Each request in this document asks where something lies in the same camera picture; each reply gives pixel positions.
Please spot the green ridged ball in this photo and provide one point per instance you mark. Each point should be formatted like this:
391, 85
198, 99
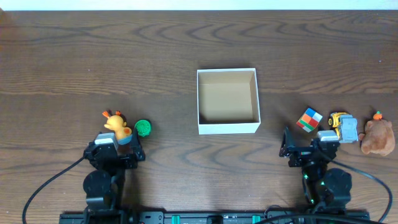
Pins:
143, 127

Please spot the multicolour puzzle cube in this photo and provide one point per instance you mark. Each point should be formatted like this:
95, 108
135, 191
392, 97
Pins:
309, 120

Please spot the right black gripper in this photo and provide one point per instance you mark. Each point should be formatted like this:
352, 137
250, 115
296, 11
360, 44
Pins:
305, 154

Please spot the brown plush bear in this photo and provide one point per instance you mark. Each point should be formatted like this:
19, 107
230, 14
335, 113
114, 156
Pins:
378, 136

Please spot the yellow grey toy truck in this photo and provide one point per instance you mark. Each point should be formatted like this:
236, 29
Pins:
345, 126

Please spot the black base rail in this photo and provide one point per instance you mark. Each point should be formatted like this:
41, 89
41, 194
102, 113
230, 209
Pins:
176, 218

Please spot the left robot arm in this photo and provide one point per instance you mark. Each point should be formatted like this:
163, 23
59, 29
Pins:
104, 186

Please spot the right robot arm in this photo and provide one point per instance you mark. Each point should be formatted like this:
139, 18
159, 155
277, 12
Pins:
326, 190

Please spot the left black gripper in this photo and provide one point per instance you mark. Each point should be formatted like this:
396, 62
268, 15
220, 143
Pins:
121, 156

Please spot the white cardboard box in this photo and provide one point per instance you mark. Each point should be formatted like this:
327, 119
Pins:
228, 101

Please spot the orange toy duck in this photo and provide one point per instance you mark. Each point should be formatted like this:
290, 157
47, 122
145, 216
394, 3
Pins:
115, 122

